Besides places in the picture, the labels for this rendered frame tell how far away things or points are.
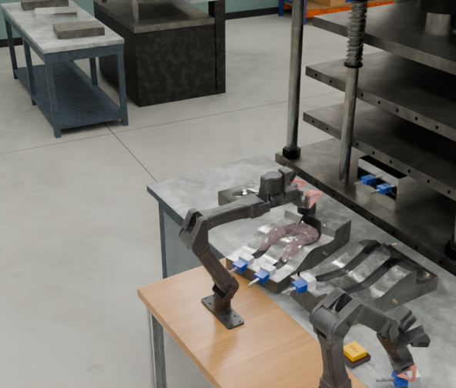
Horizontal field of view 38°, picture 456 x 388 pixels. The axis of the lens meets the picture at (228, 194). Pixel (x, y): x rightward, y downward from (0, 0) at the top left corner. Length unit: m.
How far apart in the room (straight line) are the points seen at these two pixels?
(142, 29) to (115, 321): 3.39
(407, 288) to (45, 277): 2.35
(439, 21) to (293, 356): 1.66
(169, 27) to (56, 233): 2.68
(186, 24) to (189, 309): 4.43
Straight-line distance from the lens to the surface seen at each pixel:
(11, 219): 4.85
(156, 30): 6.48
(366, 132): 3.38
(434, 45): 3.03
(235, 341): 2.34
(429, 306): 2.59
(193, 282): 2.62
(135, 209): 4.78
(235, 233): 2.91
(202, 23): 6.65
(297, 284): 2.44
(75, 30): 6.04
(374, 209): 3.20
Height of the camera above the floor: 2.32
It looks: 28 degrees down
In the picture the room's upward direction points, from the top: straight up
